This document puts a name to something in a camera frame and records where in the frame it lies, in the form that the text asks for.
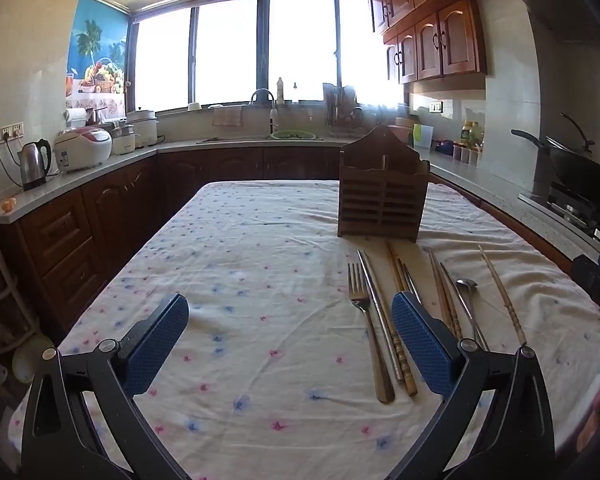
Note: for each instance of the dark wooden chopstick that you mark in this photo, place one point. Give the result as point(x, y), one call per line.
point(439, 285)
point(447, 300)

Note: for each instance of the wall switch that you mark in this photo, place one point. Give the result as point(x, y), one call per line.
point(435, 107)

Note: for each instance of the gas stove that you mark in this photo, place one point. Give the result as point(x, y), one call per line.
point(577, 210)

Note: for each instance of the pale wooden chopstick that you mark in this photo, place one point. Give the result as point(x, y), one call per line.
point(500, 290)

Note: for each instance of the large kitchen window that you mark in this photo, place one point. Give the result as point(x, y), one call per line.
point(230, 50)

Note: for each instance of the speckled kitchen countertop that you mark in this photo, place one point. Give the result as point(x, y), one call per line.
point(495, 192)

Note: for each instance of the steel spoon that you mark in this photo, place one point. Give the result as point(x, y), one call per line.
point(466, 286)

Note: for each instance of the green colander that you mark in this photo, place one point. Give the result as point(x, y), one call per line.
point(293, 135)

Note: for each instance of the steel fork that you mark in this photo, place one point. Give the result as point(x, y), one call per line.
point(365, 320)

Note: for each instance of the wooden utensil holder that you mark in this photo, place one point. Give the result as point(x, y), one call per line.
point(380, 195)

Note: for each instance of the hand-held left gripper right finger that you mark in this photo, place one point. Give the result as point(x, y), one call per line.
point(422, 345)

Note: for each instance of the pink basin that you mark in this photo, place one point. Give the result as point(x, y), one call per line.
point(402, 130)

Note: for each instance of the kitchen sink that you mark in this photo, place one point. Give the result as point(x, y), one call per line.
point(240, 140)

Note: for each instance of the steel sink faucet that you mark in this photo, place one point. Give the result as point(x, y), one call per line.
point(272, 115)

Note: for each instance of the black wok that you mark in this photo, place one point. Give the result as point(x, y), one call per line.
point(580, 170)

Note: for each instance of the steel electric kettle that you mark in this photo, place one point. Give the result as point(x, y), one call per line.
point(34, 165)

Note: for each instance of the wooden upper cabinets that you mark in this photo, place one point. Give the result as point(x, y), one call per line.
point(430, 25)

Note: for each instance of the wall power outlet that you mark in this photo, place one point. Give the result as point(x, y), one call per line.
point(6, 134)

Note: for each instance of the wooden chopsticks pair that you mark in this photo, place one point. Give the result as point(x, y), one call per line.
point(495, 285)

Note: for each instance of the hanging dish cloth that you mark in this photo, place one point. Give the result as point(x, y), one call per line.
point(227, 116)

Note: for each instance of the tropical fruit wall poster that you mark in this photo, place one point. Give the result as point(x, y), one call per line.
point(97, 45)

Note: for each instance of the floral white tablecloth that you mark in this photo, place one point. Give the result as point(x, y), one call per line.
point(260, 270)

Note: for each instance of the small white steamer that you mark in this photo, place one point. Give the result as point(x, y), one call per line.
point(123, 140)

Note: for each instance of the small orange fruit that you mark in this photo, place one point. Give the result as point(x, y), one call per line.
point(9, 205)

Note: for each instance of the seasoning jars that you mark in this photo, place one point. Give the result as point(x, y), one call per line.
point(466, 154)

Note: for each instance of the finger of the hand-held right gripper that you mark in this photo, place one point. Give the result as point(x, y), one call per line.
point(587, 272)

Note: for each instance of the long steel chopstick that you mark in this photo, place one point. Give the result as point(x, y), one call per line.
point(377, 305)

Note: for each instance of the paper towel roll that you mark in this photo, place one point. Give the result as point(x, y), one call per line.
point(76, 117)

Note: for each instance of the cooking oil bottles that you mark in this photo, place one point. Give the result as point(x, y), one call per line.
point(471, 134)

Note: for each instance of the wooden cabinets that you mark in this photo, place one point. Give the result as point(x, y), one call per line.
point(105, 220)
point(430, 25)

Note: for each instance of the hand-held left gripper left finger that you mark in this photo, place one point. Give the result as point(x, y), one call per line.
point(157, 345)

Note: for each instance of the small white bowl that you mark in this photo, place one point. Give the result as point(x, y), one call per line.
point(195, 107)

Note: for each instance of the wooden lower cabinets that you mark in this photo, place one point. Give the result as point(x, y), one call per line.
point(105, 220)

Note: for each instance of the carved brown wooden chopstick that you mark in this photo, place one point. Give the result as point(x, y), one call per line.
point(399, 345)

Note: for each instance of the white storage rack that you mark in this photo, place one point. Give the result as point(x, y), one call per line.
point(5, 310)

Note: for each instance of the pink white rice cooker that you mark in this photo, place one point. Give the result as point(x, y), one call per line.
point(82, 150)

